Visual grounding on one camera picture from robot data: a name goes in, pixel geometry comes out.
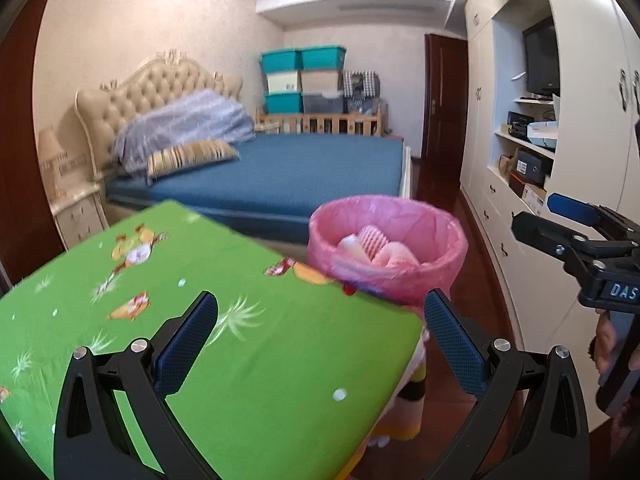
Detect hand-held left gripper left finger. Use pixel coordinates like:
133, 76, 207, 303
52, 290, 221, 480

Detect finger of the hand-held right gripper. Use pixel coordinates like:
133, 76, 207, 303
511, 211, 636, 273
546, 192, 640, 233

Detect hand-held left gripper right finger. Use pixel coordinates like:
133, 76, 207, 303
424, 288, 592, 480

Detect pink-lined trash bin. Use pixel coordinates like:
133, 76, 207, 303
306, 195, 468, 306

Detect pink foam fruit net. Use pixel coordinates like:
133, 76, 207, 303
357, 225, 388, 261
372, 242, 421, 268

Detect white foam block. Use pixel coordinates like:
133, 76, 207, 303
337, 234, 362, 261

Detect person's right hand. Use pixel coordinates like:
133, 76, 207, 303
590, 312, 618, 373

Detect white and teal box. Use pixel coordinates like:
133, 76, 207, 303
527, 121, 558, 148

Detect green cartoon printed cloth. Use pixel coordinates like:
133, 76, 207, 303
0, 199, 431, 480

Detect white built-in wardrobe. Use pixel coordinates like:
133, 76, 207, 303
457, 0, 640, 436

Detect brown wooden door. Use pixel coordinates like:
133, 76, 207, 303
424, 33, 470, 216

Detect black television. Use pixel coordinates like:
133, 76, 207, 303
521, 15, 561, 97

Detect white nightstand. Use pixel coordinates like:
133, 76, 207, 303
50, 180, 108, 252

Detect striped pillow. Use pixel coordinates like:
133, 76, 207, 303
146, 140, 241, 186

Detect blue-grey quilt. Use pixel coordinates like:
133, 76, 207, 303
111, 89, 256, 176

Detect checkered bag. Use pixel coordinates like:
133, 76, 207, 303
342, 70, 382, 113

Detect beige tufted headboard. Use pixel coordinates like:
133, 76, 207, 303
75, 49, 244, 181

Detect dark brown wooden panel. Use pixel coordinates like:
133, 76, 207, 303
0, 0, 66, 291

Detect stack of storage boxes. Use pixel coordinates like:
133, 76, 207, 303
258, 46, 347, 115

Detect wooden crib rail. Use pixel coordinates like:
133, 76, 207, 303
255, 106, 390, 137

